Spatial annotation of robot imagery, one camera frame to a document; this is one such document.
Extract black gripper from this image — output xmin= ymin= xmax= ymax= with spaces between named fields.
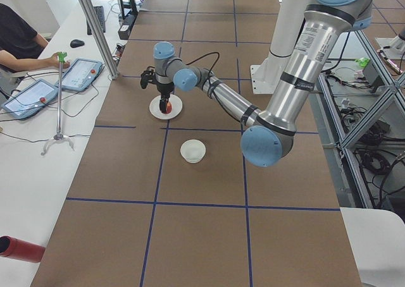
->
xmin=157 ymin=82 xmax=174 ymax=113

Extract red yellow apple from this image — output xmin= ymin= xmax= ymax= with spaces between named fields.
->
xmin=166 ymin=102 xmax=172 ymax=114

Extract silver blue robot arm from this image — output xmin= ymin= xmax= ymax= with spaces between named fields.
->
xmin=152 ymin=0 xmax=373 ymax=167

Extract white round plate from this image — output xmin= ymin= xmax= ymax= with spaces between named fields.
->
xmin=149 ymin=95 xmax=183 ymax=120

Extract white bowl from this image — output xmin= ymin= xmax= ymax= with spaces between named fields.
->
xmin=180 ymin=139 xmax=206 ymax=164

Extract person's hand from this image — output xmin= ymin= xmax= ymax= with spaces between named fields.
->
xmin=50 ymin=54 xmax=71 ymax=69

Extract blue teach pendant far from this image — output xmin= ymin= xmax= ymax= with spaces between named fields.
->
xmin=61 ymin=58 xmax=103 ymax=92

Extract blue teach pendant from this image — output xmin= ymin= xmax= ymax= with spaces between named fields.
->
xmin=61 ymin=58 xmax=103 ymax=92
xmin=1 ymin=79 xmax=58 ymax=119

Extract brown paper table cover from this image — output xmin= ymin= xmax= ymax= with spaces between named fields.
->
xmin=32 ymin=0 xmax=361 ymax=286

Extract black computer mouse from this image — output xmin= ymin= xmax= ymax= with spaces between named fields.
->
xmin=70 ymin=39 xmax=85 ymax=48

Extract black keyboard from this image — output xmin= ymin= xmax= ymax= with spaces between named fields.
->
xmin=93 ymin=6 xmax=106 ymax=33

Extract metal reacher grabber tool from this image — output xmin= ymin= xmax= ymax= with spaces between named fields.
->
xmin=40 ymin=52 xmax=74 ymax=156

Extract blue teach pendant near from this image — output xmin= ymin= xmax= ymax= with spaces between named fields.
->
xmin=1 ymin=79 xmax=58 ymax=119

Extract person in black shirt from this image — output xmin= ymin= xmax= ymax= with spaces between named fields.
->
xmin=1 ymin=4 xmax=59 ymax=72

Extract grey box with green object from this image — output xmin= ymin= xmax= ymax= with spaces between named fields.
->
xmin=355 ymin=58 xmax=383 ymax=93

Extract red cylinder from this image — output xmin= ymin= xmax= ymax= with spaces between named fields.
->
xmin=1 ymin=236 xmax=46 ymax=263

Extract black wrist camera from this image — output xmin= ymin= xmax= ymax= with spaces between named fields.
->
xmin=140 ymin=66 xmax=156 ymax=89

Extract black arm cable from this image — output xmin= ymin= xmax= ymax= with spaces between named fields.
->
xmin=183 ymin=51 xmax=221 ymax=79

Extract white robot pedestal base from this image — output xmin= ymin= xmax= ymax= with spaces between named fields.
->
xmin=251 ymin=0 xmax=310 ymax=94

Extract aluminium frame post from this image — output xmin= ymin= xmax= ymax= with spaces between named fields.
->
xmin=78 ymin=0 xmax=119 ymax=80

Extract aluminium frame rail right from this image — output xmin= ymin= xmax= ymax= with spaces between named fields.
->
xmin=310 ymin=32 xmax=404 ymax=210

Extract tangled black floor cables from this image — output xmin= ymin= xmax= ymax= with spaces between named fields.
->
xmin=340 ymin=106 xmax=405 ymax=205

